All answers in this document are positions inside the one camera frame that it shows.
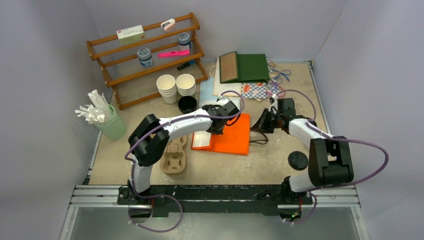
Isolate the blue white jar right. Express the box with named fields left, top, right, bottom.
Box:
left=176, top=32, right=192, bottom=51

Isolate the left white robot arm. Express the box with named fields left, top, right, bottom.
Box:
left=124, top=98, right=245, bottom=205

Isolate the wooden shelf rack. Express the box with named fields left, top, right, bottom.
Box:
left=86, top=12, right=209, bottom=110

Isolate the left white cup stack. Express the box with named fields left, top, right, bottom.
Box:
left=156, top=74, right=177, bottom=105

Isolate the pink marker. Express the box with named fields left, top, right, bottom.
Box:
left=157, top=49, right=191, bottom=58

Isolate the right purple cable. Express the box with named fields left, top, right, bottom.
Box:
left=266, top=88, right=390, bottom=226

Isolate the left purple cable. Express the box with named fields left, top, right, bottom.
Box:
left=124, top=90, right=246, bottom=233

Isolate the blue white jar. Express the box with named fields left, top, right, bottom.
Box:
left=176, top=32, right=192, bottom=51
left=136, top=47, right=154, bottom=68

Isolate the right white cup stack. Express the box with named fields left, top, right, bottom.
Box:
left=175, top=73, right=196, bottom=97

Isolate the green paper bag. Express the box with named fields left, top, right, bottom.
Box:
left=218, top=51, right=270, bottom=84

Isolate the white pink clip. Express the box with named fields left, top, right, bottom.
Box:
left=160, top=18, right=176, bottom=32

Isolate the purple cable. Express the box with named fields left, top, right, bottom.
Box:
left=266, top=88, right=390, bottom=226
left=124, top=90, right=246, bottom=233

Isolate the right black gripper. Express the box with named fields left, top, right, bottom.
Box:
left=250, top=108, right=283, bottom=135

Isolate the green straw holder cup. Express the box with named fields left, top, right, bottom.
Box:
left=94, top=104, right=127, bottom=140

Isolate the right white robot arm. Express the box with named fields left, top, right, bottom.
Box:
left=250, top=98, right=354, bottom=204

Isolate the black blue marker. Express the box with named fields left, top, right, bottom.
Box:
left=176, top=60, right=196, bottom=71

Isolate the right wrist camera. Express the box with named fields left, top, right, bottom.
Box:
left=268, top=94, right=279, bottom=109

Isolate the orange paper bag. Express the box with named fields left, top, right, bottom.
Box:
left=190, top=113, right=251, bottom=156

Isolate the black paper cup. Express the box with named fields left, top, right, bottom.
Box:
left=177, top=95, right=198, bottom=114

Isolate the blue checkered paper bag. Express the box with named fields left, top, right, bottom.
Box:
left=241, top=82, right=278, bottom=99

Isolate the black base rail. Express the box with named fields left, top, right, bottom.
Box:
left=69, top=183, right=362, bottom=220

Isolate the pulp cup carrier tray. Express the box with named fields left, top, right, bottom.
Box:
left=159, top=135, right=188, bottom=175

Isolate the black cup lid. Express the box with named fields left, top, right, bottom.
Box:
left=287, top=151, right=309, bottom=171

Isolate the white cup stack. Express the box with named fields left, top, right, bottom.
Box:
left=156, top=74, right=177, bottom=105
left=175, top=73, right=196, bottom=97

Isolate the blue white jar left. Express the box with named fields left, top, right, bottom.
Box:
left=136, top=47, right=154, bottom=68

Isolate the white green box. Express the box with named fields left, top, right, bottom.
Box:
left=116, top=25, right=146, bottom=45

